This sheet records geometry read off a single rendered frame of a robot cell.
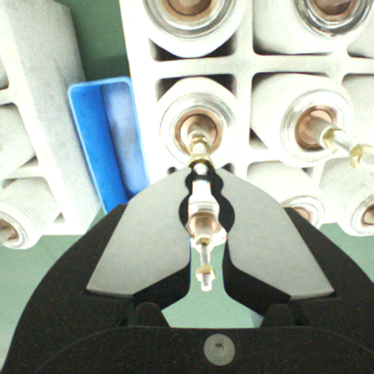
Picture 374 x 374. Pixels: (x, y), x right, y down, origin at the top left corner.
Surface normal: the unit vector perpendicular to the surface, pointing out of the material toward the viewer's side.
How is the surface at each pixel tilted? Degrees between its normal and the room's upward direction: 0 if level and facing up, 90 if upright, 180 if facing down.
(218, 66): 0
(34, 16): 90
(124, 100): 0
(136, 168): 0
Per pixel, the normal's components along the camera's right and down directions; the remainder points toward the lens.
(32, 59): 1.00, -0.05
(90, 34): -0.02, 0.52
